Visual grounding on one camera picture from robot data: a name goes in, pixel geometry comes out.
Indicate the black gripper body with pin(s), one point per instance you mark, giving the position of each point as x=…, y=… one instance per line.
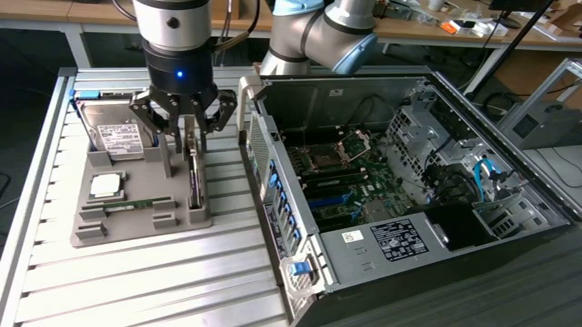
x=181, y=71

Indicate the graphics card with metal bracket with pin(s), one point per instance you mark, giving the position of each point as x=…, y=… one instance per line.
x=193, y=177

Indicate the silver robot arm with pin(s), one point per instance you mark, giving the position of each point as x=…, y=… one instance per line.
x=172, y=20

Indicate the grey plastic parts rack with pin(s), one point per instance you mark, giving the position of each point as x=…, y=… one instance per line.
x=136, y=190

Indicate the silver CPU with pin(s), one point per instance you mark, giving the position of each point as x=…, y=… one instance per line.
x=104, y=185

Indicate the green RAM stick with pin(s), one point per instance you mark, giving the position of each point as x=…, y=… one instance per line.
x=130, y=204

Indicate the metal socket cover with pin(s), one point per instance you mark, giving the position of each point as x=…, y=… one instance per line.
x=356, y=143

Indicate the black RAM stick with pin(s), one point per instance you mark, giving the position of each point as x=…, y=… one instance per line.
x=333, y=183

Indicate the wooden desk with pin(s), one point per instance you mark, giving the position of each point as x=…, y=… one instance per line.
x=453, y=38
x=45, y=13

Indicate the blue expansion slot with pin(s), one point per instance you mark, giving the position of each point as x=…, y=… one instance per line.
x=327, y=201

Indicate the green motherboard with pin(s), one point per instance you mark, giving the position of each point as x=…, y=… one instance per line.
x=376, y=184

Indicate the metal drive cage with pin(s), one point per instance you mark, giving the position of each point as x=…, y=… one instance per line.
x=411, y=133

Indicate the silver chipset heatsink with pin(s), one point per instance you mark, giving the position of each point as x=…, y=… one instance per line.
x=376, y=211

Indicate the grey metal device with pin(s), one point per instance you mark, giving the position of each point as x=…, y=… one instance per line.
x=399, y=12

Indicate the blue case latch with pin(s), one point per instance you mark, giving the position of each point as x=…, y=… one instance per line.
x=297, y=268

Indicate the grey power supply unit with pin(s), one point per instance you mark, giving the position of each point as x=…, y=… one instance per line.
x=353, y=259

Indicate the orange and black box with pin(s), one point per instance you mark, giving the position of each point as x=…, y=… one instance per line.
x=449, y=27

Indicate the white cup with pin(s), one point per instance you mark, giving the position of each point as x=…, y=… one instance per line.
x=436, y=4

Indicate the white box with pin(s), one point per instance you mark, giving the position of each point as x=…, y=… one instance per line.
x=495, y=31

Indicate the open black PC case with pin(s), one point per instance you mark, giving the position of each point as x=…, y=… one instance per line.
x=385, y=296

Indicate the black slanted pole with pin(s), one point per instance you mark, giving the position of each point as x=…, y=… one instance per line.
x=514, y=44

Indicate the black monitor stand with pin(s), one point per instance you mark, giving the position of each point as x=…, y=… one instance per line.
x=508, y=22

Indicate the metal disk bay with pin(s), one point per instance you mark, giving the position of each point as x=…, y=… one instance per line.
x=504, y=218

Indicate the grey computer tower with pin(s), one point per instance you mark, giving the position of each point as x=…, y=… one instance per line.
x=544, y=126

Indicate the brown cardboard piece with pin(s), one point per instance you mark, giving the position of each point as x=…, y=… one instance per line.
x=567, y=15

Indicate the hard disk with blue bracket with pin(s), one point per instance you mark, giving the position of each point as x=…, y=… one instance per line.
x=113, y=136

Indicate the aluminium profile frame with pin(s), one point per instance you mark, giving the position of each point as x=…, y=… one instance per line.
x=543, y=85

